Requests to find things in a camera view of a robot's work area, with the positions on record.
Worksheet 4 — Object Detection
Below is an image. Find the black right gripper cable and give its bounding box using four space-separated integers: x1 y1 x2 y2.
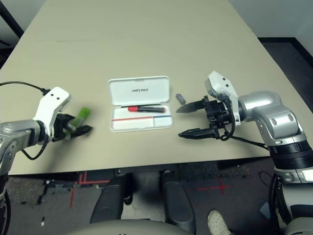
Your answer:
220 117 272 150

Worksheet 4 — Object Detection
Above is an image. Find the green highlighter pen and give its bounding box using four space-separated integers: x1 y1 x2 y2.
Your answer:
65 107 92 134

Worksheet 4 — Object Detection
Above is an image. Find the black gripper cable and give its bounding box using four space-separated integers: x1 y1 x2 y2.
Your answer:
23 139 48 160
220 117 272 150

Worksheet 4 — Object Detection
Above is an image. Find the white plastic pencil case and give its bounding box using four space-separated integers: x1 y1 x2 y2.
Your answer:
108 75 174 133

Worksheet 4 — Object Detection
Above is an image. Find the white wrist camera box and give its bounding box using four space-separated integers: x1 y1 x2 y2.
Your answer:
32 87 73 141
204 70 239 123

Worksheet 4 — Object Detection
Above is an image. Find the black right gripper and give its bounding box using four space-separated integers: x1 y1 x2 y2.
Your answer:
176 98 236 141

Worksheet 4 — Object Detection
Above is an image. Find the black marker with red cap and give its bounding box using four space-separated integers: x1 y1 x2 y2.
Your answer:
128 106 166 114

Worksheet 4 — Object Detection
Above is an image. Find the dark grey robot leg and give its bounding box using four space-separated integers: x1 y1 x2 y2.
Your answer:
160 170 196 233
89 175 127 225

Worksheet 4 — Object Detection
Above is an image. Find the red floor tape cross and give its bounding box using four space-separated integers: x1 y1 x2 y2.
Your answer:
197 178 229 195

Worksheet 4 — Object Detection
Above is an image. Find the white perforated shoe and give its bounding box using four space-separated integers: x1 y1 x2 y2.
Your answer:
207 209 232 235

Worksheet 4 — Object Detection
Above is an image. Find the dark grey left robot leg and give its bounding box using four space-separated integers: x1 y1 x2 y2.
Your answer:
89 175 127 225

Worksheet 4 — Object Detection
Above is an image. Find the small blue-grey box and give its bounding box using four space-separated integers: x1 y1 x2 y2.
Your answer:
259 202 271 218

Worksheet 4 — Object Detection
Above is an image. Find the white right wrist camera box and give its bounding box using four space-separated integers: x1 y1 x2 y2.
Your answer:
204 70 239 123

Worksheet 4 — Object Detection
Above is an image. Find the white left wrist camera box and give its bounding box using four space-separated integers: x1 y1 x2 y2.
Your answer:
32 87 73 141

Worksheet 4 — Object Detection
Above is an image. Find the thin black floor cable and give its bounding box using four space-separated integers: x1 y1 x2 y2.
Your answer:
259 171 272 189

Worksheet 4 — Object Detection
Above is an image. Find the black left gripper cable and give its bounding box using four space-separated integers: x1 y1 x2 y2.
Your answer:
23 139 48 160

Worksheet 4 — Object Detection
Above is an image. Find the dark grey right robot leg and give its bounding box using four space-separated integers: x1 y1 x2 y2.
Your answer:
160 170 196 233

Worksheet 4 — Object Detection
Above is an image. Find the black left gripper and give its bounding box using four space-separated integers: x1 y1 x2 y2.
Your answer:
52 114 93 141

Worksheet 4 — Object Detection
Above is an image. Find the silver robot torso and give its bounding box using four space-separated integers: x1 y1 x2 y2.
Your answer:
66 219 186 235

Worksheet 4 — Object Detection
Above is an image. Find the black left camera cable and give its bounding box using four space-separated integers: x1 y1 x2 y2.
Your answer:
0 81 51 95

